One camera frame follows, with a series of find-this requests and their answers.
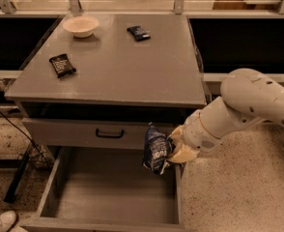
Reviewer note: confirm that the small dark blue snack pack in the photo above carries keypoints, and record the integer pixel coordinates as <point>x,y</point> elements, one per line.
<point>138,33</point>

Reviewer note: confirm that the white bowl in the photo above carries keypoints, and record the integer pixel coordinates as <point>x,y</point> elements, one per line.
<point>81,26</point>

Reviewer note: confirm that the closed grey drawer front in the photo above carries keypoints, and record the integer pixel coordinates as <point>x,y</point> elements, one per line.
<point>81,133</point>

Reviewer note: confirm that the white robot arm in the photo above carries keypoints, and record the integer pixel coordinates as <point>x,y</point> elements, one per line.
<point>246,97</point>

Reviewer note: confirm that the black snack packet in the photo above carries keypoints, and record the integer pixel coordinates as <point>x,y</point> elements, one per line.
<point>62,65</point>

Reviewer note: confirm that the white shoe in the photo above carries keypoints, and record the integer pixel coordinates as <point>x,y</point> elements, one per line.
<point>7,220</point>

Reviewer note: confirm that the grey drawer cabinet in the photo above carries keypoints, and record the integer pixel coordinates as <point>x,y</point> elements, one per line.
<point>117,79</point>

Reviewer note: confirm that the blue chip bag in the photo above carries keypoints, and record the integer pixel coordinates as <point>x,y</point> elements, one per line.
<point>157,148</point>

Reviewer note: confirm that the black drawer handle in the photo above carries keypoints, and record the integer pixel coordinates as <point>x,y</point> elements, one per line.
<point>109,134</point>

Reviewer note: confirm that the open grey bottom drawer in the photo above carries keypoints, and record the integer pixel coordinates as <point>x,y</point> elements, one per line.
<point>107,190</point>

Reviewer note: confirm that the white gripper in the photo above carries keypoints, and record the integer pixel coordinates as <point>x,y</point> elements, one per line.
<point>198,136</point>

